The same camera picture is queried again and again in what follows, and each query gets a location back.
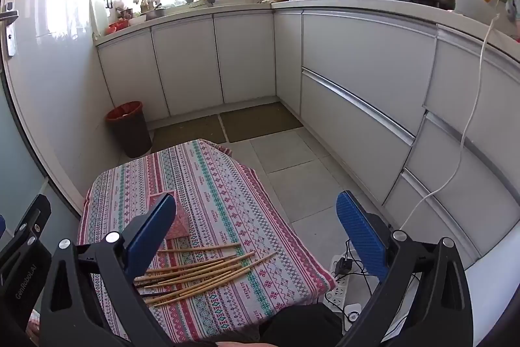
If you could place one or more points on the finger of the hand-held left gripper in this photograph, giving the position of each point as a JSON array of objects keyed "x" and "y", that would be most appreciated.
[{"x": 26, "y": 231}]

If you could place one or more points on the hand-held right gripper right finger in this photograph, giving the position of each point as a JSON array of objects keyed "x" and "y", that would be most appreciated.
[{"x": 361, "y": 237}]

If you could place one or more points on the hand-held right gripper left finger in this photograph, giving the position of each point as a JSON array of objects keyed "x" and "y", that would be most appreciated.
[{"x": 150, "y": 233}]

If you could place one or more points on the pink plastic basket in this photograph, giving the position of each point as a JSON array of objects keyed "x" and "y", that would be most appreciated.
[{"x": 178, "y": 224}]

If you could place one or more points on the group of wooden chopsticks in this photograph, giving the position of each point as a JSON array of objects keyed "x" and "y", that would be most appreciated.
[{"x": 211, "y": 274}]

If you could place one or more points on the black charger plug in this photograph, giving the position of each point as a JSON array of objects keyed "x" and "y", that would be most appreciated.
[{"x": 345, "y": 265}]

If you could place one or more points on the white power strip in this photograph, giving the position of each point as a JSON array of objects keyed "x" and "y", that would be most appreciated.
[{"x": 339, "y": 290}]

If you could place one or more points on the white power bank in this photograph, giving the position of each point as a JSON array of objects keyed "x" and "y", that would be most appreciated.
[{"x": 351, "y": 314}]

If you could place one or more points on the red green patterned tablecloth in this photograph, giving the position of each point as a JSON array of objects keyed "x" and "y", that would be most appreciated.
[{"x": 227, "y": 192}]

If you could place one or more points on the dark trash bin red liner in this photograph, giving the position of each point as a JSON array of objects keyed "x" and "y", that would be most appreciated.
[{"x": 132, "y": 131}]

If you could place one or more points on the brown floor mat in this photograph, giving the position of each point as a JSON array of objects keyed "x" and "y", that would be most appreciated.
[
  {"x": 260, "y": 119},
  {"x": 187, "y": 133}
]

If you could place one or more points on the white kitchen cabinet unit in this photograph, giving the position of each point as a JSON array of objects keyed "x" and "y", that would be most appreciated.
[{"x": 365, "y": 46}]

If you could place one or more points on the red bowl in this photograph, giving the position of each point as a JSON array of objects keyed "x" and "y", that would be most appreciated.
[{"x": 118, "y": 26}]

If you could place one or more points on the white cutting board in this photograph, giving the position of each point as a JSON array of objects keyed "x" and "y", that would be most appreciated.
[{"x": 99, "y": 15}]

